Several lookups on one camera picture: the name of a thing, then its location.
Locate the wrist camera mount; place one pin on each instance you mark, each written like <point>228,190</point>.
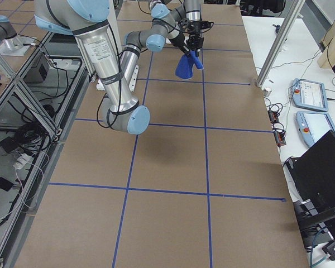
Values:
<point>195,27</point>

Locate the teach pendant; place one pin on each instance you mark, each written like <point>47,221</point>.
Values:
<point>313,125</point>
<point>309,95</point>

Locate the lower teach pendant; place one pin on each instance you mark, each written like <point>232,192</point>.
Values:
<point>313,125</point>

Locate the blue towel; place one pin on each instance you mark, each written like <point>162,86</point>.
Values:
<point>184,69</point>

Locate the black monitor stand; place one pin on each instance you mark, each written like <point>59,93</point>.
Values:
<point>315,226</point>

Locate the wooden board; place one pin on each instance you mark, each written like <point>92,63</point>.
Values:
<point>327,59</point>

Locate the small silver cylinder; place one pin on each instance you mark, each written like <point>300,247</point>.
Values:
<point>267,91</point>

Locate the upper teach pendant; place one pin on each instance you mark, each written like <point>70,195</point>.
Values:
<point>309,95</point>

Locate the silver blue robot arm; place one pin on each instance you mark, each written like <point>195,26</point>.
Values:
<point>88,22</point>
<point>192,10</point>

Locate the black laptop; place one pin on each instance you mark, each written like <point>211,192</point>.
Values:
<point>314,172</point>

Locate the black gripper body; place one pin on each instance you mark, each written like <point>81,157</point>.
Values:
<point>195,31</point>
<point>177,40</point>

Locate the aluminium frame post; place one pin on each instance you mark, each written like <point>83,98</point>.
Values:
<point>279,40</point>

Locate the black usb hub upper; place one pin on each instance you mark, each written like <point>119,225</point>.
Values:
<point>273,116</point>

